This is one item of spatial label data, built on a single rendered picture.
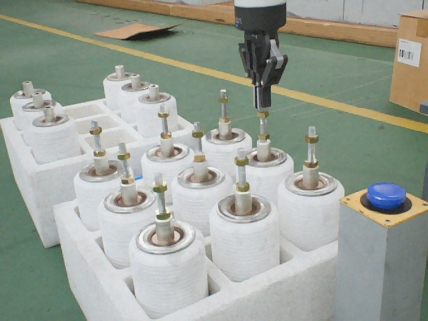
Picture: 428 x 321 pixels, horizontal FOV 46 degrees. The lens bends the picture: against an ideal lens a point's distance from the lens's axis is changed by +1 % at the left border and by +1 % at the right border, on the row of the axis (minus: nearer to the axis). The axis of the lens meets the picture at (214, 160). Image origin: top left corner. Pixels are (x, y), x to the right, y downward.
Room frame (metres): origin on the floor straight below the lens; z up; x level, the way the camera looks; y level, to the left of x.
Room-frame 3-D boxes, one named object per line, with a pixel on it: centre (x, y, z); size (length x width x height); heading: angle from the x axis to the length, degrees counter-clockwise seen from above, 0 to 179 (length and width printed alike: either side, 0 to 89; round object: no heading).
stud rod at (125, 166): (0.64, 0.12, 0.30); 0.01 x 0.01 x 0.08; 16
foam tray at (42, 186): (1.17, 0.29, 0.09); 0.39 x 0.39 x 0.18; 27
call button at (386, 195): (0.48, -0.19, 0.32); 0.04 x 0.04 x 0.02
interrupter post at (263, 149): (0.76, -0.08, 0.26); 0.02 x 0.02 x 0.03
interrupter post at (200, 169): (0.70, 0.02, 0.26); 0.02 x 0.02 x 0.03
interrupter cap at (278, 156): (0.76, -0.08, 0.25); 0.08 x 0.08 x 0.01
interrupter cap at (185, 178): (0.70, 0.02, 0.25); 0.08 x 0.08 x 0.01
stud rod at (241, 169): (0.60, -0.04, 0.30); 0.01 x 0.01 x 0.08; 42
